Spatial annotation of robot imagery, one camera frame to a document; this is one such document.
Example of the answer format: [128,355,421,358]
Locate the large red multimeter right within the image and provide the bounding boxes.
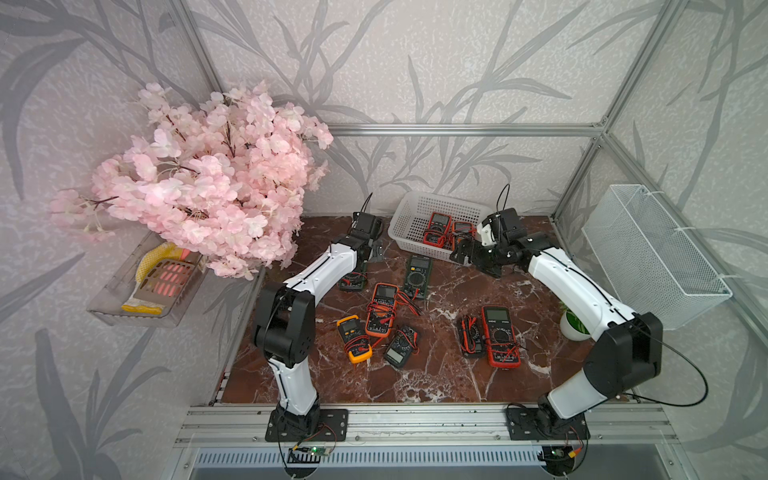
[482,306,521,369]

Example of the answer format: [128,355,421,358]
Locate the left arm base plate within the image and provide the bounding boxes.
[265,406,349,443]

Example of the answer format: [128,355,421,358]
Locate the aluminium front rail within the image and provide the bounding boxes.
[173,403,680,448]

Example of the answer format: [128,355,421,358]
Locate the white plastic perforated basket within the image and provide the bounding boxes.
[388,191,491,261]

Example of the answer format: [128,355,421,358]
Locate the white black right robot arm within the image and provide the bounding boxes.
[450,208,663,429]

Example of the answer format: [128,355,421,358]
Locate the small yellow multimeter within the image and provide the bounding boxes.
[336,315,373,365]

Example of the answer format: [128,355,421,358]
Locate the orange Victor multimeter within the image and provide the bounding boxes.
[365,283,398,338]

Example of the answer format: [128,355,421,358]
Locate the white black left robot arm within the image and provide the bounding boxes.
[252,211,383,428]

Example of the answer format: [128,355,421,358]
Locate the orange black multimeter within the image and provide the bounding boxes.
[451,221,476,247]

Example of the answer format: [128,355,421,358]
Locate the small potted pink flowers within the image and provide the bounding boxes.
[560,303,591,342]

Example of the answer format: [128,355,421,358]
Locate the yellow item on shelf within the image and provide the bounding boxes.
[135,242,183,285]

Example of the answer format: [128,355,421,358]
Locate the white wire mesh wall basket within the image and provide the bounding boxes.
[582,184,732,331]

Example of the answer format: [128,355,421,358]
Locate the small dark grey multimeter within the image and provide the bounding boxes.
[384,325,419,369]

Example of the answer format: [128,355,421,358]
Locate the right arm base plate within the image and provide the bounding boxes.
[504,404,591,442]

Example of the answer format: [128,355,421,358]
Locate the clear acrylic wall shelf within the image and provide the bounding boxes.
[86,233,205,328]

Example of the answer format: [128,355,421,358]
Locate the pink cherry blossom tree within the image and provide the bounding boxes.
[49,83,333,279]

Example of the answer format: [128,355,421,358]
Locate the small black red multimeter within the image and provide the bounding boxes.
[456,315,485,358]

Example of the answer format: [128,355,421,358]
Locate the green multimeter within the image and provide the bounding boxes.
[402,254,432,300]
[337,263,368,292]

